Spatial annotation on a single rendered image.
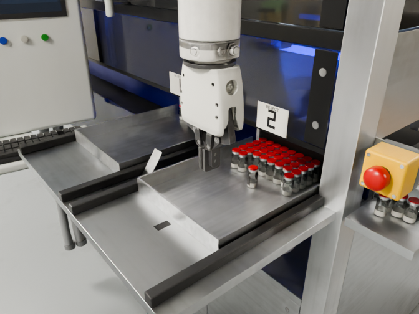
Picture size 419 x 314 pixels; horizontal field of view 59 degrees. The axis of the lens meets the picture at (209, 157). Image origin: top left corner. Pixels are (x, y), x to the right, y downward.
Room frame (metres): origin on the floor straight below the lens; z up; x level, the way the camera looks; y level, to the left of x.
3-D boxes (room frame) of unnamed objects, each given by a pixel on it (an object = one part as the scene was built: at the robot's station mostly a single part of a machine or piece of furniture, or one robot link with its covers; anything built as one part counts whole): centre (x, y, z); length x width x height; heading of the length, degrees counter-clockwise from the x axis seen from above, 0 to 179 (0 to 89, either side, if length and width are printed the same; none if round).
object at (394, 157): (0.56, -0.31, 0.99); 0.08 x 0.07 x 0.07; 130
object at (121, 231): (0.76, 0.10, 0.87); 0.70 x 0.48 x 0.02; 40
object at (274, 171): (0.73, -0.13, 0.90); 0.18 x 0.02 x 0.05; 40
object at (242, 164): (0.76, -0.08, 0.90); 0.02 x 0.02 x 0.05
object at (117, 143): (0.94, 0.15, 0.90); 0.34 x 0.26 x 0.04; 130
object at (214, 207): (0.67, -0.06, 0.90); 0.34 x 0.26 x 0.04; 130
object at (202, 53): (0.53, 0.00, 1.20); 0.09 x 0.08 x 0.03; 40
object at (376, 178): (0.53, -0.28, 0.99); 0.04 x 0.04 x 0.04; 40
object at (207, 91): (0.53, 0.00, 1.14); 0.10 x 0.07 x 0.11; 40
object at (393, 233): (0.57, -0.35, 0.87); 0.14 x 0.13 x 0.02; 130
